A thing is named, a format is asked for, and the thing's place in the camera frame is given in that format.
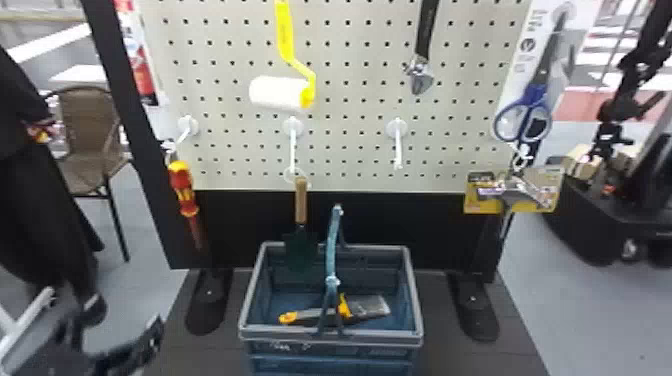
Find white pegboard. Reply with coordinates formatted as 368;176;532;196
80;0;533;344

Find yellow paint roller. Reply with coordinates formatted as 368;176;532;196
248;0;318;113

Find blue basket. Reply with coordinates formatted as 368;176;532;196
237;204;425;376

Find red screwdriver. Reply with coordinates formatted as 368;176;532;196
166;159;205;251

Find tool on yellow card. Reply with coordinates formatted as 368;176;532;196
463;164;566;216

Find blue scissors on card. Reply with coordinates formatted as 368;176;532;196
491;0;605;170

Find brown chair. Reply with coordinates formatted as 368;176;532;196
43;85;132;263

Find person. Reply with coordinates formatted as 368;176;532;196
0;46;109;328

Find wooden handled garden trowel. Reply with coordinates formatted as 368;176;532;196
281;176;320;275

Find yellow handled scraper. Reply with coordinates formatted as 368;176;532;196
277;293;393;327

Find black handled wrench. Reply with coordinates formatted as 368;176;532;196
402;0;442;97

